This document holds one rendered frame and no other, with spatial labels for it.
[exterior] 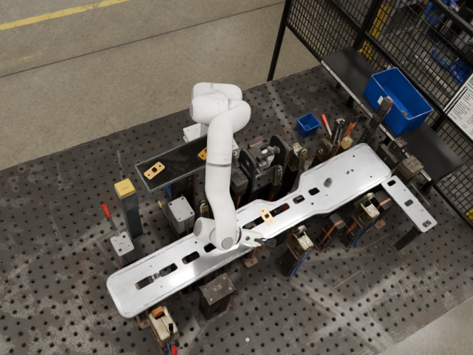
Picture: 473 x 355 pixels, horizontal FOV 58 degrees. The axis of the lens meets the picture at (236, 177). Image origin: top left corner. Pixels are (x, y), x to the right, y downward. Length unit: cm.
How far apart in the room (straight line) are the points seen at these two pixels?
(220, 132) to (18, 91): 251
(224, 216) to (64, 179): 110
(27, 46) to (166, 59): 114
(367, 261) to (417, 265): 26
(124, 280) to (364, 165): 121
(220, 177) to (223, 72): 230
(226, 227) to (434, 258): 128
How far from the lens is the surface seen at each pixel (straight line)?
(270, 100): 265
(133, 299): 175
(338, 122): 197
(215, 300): 171
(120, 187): 175
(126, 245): 175
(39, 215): 230
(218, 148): 148
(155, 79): 366
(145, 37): 401
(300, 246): 182
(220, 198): 151
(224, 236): 150
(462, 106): 226
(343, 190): 204
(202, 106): 161
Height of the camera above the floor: 268
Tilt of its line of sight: 59 degrees down
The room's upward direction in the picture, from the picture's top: 12 degrees clockwise
